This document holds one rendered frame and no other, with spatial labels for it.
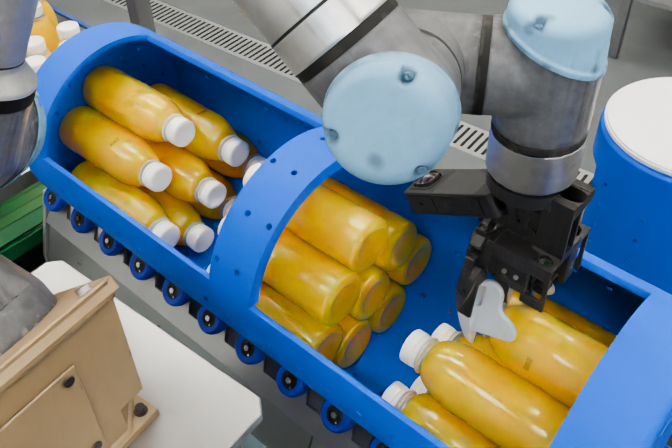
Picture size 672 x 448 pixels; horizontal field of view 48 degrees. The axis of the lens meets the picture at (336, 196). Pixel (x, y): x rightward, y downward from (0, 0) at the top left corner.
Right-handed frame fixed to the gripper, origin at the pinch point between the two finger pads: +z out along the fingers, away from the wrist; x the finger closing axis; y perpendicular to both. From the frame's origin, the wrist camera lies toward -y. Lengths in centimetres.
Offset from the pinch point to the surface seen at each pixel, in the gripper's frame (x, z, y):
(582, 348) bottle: -0.1, -3.0, 10.5
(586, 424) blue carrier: -8.7, -5.4, 14.9
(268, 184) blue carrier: -5.6, -7.1, -24.7
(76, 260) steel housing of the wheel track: -13, 27, -66
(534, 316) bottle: 0.3, -2.9, 5.2
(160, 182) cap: -5.3, 5.4, -47.2
